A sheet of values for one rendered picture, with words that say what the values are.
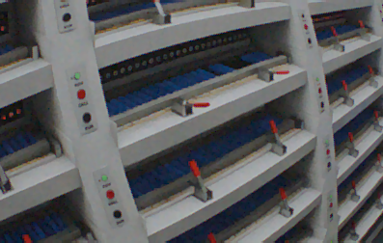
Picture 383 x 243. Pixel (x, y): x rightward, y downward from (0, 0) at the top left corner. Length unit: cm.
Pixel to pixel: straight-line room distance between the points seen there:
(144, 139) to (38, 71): 27
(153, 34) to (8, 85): 33
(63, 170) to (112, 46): 24
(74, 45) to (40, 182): 25
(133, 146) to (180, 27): 26
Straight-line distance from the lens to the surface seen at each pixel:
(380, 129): 176
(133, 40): 84
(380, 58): 185
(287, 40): 123
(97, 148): 80
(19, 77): 74
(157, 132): 87
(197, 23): 94
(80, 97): 77
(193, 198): 99
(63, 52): 77
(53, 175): 77
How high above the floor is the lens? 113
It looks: 13 degrees down
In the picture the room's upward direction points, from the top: 13 degrees counter-clockwise
